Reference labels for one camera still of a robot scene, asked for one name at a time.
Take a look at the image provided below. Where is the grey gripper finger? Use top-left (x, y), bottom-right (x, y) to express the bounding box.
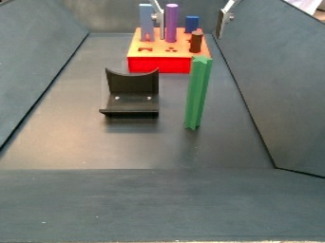
top-left (215, 0), bottom-right (236, 39)
top-left (148, 0), bottom-right (164, 40)

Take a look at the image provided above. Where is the green star peg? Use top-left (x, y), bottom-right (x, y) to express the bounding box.
top-left (184, 55), bottom-right (212, 130)

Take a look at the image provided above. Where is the red peg board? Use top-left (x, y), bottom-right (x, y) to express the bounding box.
top-left (125, 27), bottom-right (212, 74)

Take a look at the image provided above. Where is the light blue arch peg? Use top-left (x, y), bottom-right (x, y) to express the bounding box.
top-left (137, 4), bottom-right (155, 42)

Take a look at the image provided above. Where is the tall purple cylinder peg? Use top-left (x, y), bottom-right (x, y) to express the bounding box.
top-left (164, 4), bottom-right (179, 43)

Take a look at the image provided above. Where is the dark blue peg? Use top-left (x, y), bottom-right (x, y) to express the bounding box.
top-left (186, 15), bottom-right (199, 33)

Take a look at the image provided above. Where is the brown hexagon peg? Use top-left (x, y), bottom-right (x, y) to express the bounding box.
top-left (188, 30), bottom-right (203, 53)

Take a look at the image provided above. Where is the black curved holder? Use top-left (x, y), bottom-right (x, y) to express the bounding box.
top-left (99, 69), bottom-right (160, 117)

